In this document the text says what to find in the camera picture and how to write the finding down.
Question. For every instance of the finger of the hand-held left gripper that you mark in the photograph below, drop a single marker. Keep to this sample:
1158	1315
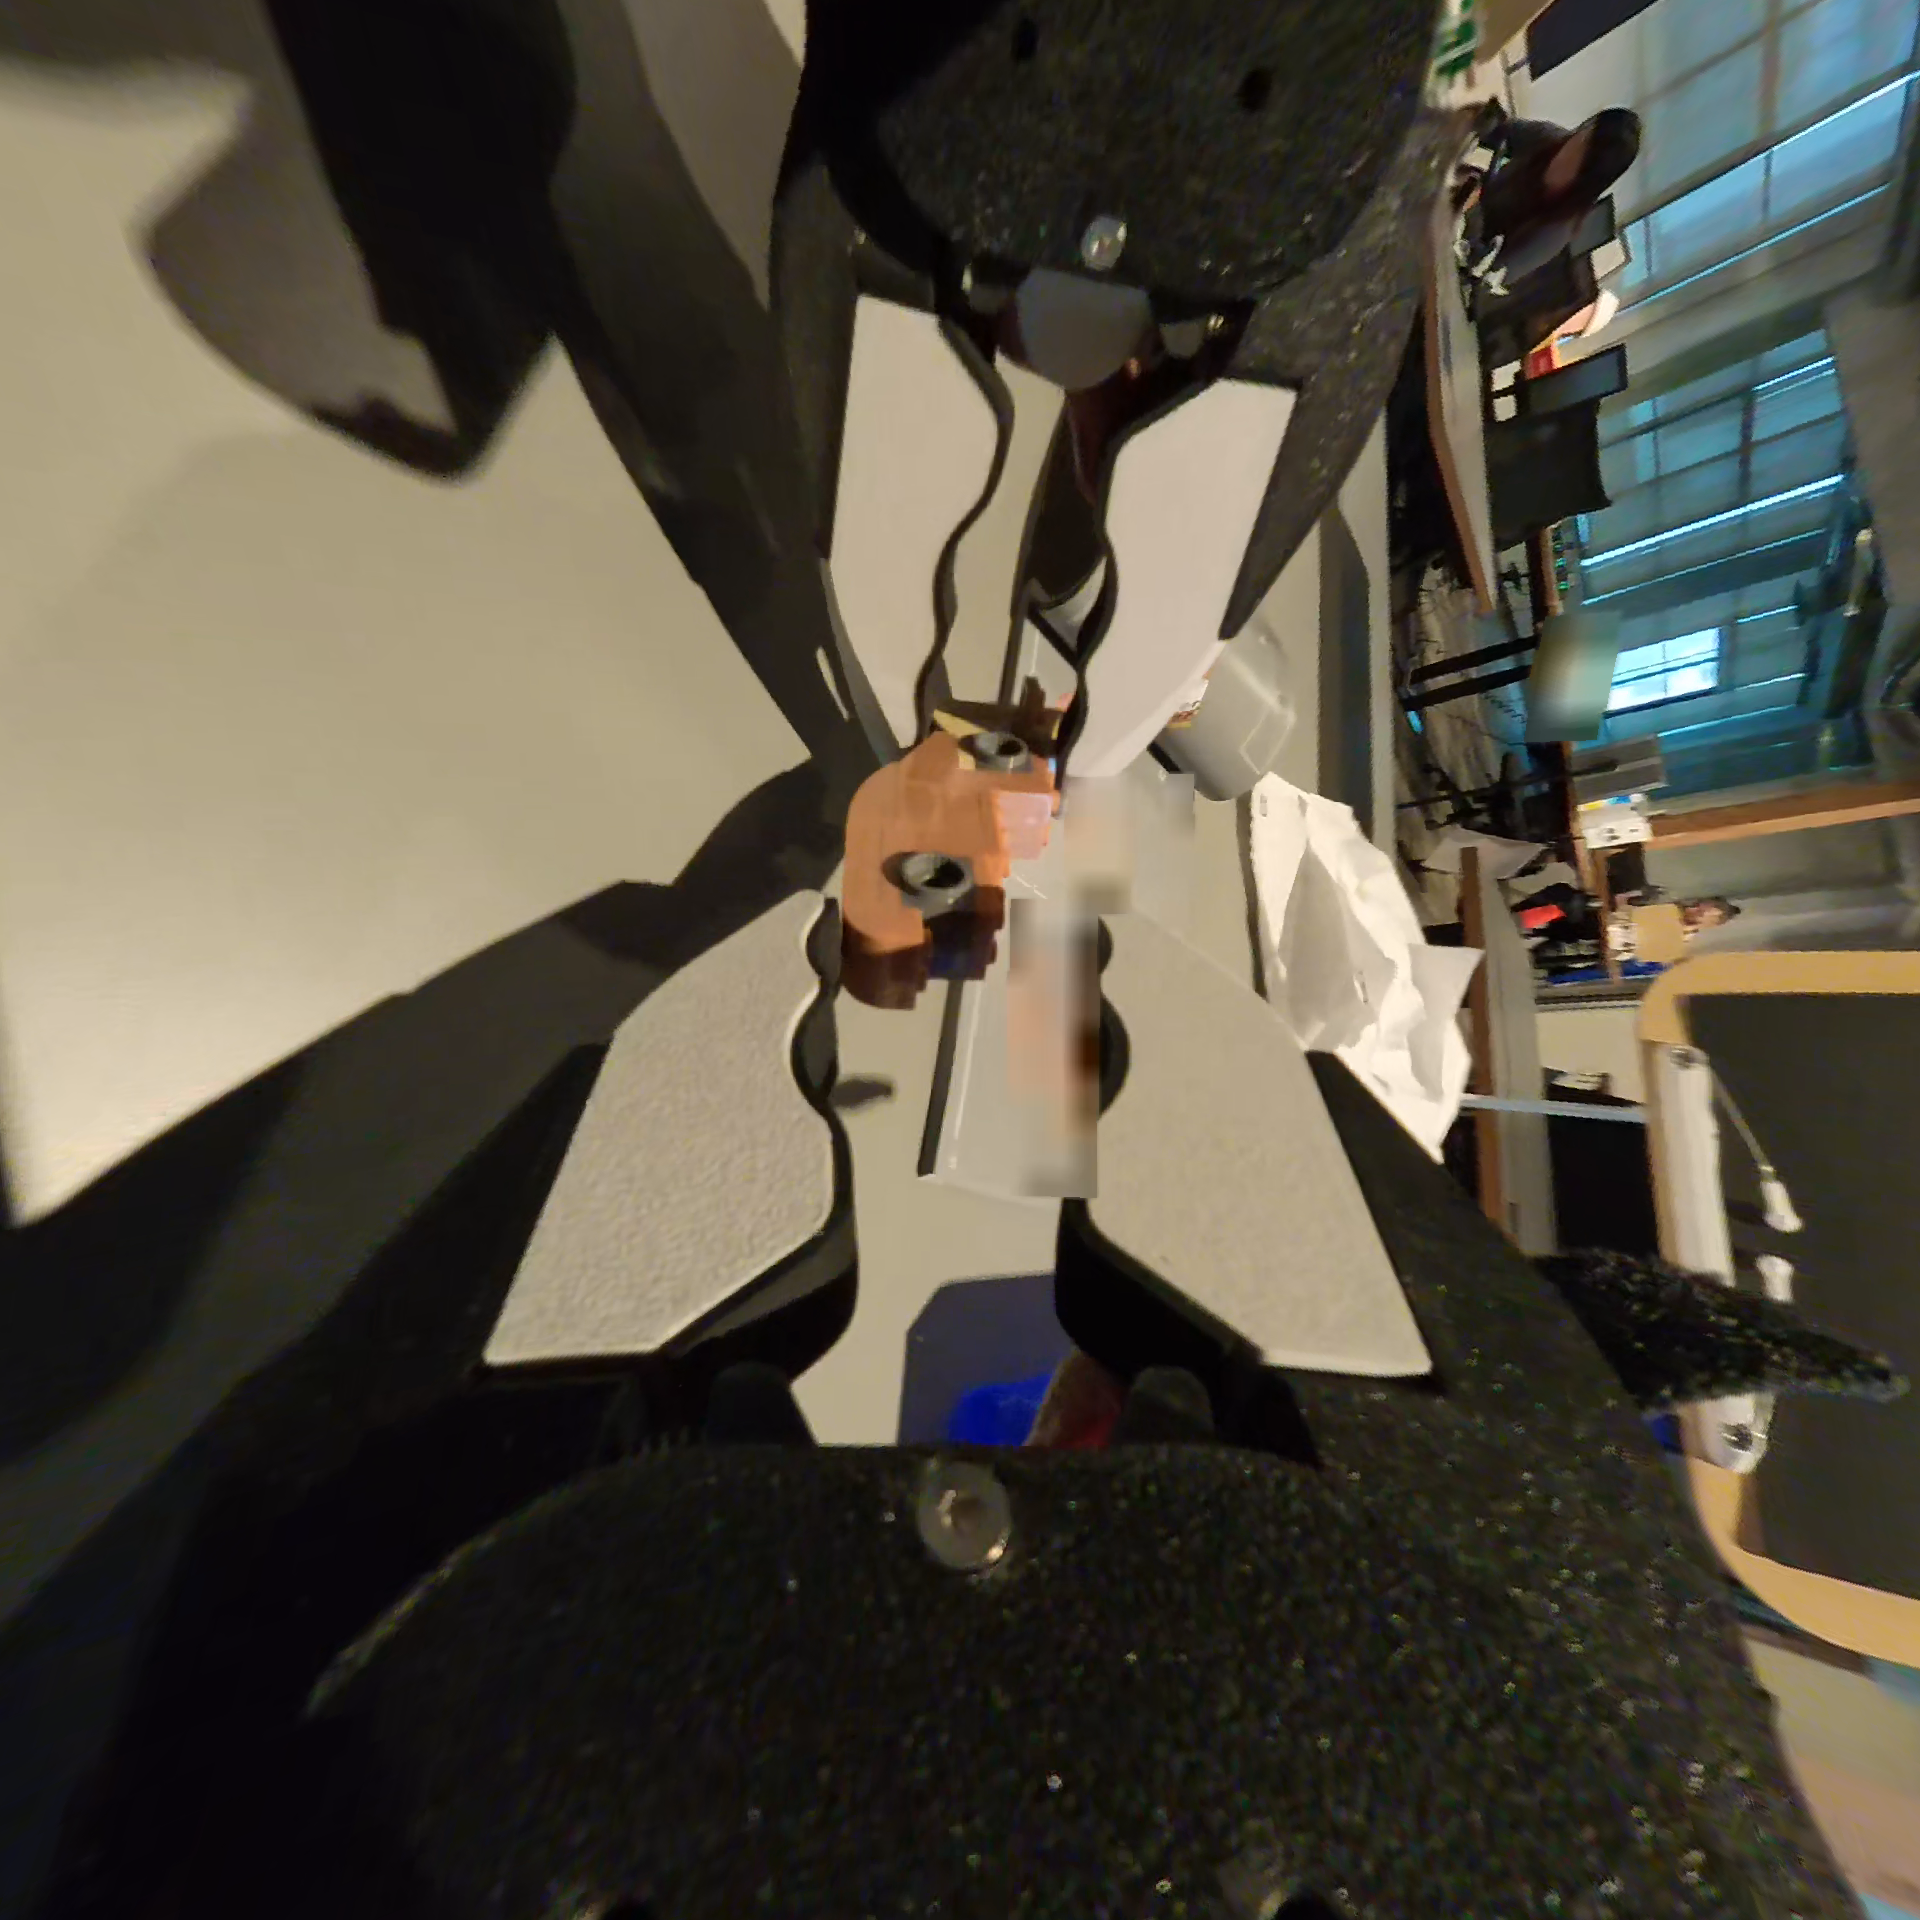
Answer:
1184	540
908	434

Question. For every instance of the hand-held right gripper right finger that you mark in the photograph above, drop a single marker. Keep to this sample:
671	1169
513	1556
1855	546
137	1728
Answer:
1245	1200

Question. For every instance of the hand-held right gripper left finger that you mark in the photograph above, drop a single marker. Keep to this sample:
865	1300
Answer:
675	1200

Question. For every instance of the large blue plastic bin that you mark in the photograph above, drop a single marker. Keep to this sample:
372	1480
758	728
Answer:
990	1417

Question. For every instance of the orange toy brick model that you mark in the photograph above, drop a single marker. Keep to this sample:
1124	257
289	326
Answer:
916	810

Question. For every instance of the grey desk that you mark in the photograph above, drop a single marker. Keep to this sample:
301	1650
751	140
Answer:
375	674

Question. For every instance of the person's right hand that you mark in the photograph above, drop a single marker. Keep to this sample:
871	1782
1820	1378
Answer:
1079	1410

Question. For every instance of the dark board with yellow rim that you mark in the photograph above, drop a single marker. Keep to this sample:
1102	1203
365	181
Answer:
1800	1200

